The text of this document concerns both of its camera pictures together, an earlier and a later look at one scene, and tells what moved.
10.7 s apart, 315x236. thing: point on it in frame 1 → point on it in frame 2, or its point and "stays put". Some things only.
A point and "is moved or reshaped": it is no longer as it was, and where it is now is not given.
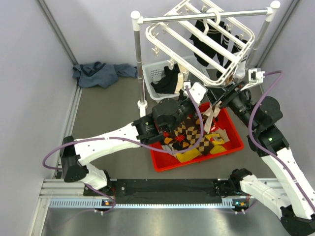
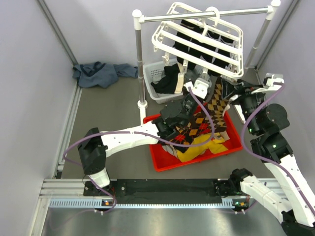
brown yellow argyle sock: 186,134 → 216,104
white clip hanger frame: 198,35 is moved or reshaped
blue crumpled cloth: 103,74 stays put
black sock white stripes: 204,53 → 208,34
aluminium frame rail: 62,193 stays put
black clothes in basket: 166,84 stays put
